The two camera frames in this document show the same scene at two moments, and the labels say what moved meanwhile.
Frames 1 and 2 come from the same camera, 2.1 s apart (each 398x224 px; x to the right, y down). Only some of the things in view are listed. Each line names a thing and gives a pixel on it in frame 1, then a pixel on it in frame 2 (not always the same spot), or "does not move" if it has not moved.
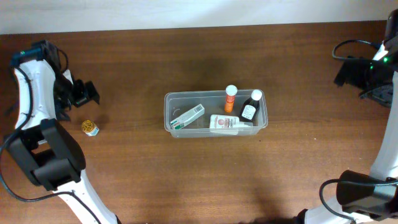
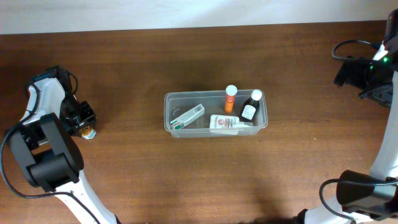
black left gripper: x=78 y=94 -> x=84 y=115
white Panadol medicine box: x=185 y=119 does not move
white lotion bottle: x=227 y=124 does not move
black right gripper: x=347 y=73 does not move
